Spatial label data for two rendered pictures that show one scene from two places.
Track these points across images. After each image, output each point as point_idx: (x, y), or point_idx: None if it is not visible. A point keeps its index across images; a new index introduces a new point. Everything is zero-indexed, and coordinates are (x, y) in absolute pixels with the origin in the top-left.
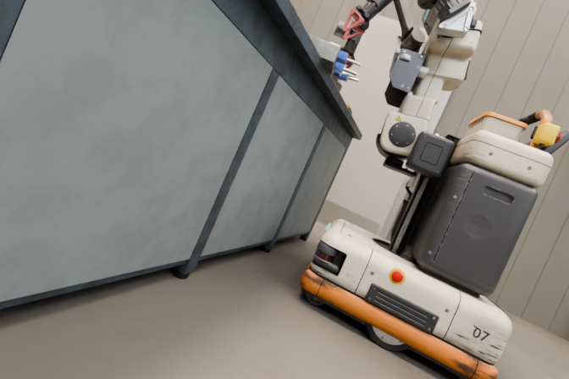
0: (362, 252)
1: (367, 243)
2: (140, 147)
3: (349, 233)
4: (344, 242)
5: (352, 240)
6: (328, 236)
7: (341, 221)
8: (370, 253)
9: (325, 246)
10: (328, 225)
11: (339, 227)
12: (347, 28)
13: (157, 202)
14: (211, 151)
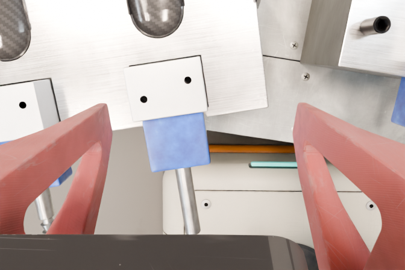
0: (166, 222)
1: (213, 231)
2: None
3: (222, 202)
4: (166, 196)
5: (175, 208)
6: (168, 174)
7: (354, 185)
8: (168, 233)
9: (164, 171)
10: (278, 163)
11: (237, 185)
12: (87, 158)
13: None
14: None
